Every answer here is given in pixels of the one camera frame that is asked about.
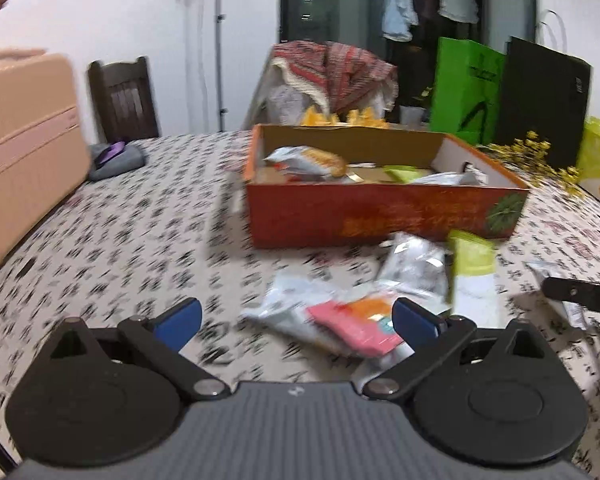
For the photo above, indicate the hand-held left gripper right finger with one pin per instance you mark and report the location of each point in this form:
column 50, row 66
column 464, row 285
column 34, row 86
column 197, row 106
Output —
column 415, row 322

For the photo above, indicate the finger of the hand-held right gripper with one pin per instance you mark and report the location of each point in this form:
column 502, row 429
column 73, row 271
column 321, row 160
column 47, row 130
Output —
column 580, row 294

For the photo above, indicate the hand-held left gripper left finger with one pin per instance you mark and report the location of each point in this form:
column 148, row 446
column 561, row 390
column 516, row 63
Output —
column 180, row 322

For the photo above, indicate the grey snack packet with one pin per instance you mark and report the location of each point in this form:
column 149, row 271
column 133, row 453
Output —
column 412, row 265

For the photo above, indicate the pink orange snack packet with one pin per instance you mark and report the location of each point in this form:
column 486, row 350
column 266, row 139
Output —
column 355, row 327

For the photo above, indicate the green white snack packet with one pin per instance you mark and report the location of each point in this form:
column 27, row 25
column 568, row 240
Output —
column 472, row 265

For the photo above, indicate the silver snack packet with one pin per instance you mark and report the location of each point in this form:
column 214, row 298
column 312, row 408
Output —
column 285, row 305

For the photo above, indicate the orange cardboard box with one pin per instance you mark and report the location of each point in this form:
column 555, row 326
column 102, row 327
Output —
column 330, row 215

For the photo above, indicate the small green snack packet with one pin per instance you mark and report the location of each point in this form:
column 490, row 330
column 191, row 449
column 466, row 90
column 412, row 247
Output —
column 400, row 175

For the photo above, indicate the snack packets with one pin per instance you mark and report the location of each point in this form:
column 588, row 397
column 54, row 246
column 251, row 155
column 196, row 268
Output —
column 310, row 162

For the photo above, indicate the yellow flower branch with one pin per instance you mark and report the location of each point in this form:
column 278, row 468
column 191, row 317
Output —
column 530, row 150

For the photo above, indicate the grey pouch with purple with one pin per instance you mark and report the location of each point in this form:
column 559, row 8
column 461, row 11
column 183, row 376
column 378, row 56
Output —
column 117, row 160

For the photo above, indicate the black paper bag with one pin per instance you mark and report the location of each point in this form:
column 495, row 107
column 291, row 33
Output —
column 540, row 105

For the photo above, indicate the yellow artificial sunflowers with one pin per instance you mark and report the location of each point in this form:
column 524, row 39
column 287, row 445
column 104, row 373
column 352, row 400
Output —
column 365, row 119

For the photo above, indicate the dark wooden chair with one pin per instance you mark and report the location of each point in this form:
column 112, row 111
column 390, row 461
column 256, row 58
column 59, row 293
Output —
column 125, row 105

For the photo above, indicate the pink suitcase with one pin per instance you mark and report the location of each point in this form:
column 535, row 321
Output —
column 25, row 160

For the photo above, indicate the green paper bag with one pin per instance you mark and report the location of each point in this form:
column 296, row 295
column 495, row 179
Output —
column 465, row 90

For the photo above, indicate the red patterned cloth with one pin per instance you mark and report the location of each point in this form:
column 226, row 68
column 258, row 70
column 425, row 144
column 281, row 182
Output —
column 350, row 75

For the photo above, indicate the hanging blue shirt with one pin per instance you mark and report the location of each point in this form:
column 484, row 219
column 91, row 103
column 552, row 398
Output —
column 397, row 5

